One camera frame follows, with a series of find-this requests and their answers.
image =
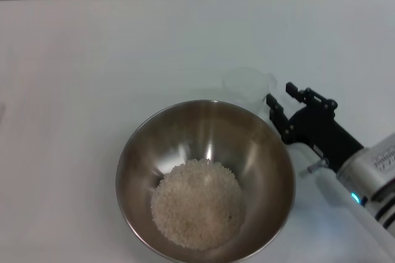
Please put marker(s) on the clear plastic measuring cup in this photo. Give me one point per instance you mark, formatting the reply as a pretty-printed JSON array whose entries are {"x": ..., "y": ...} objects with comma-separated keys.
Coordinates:
[{"x": 247, "y": 87}]

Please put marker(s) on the white uncooked rice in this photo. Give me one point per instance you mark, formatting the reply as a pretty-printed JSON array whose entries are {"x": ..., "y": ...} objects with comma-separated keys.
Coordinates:
[{"x": 197, "y": 204}]

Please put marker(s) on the stainless steel bowl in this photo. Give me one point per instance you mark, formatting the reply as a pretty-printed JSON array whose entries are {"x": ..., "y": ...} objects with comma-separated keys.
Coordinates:
[{"x": 200, "y": 133}]

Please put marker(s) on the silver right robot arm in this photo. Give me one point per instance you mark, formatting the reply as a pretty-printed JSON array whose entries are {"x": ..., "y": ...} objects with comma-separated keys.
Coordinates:
[{"x": 370, "y": 164}]

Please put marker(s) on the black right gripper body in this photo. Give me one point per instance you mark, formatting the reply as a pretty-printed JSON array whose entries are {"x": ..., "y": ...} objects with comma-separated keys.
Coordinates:
[{"x": 324, "y": 133}]

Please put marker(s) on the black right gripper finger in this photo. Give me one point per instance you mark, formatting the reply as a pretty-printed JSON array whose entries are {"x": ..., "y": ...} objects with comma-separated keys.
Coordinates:
[
  {"x": 314, "y": 99},
  {"x": 279, "y": 118}
]

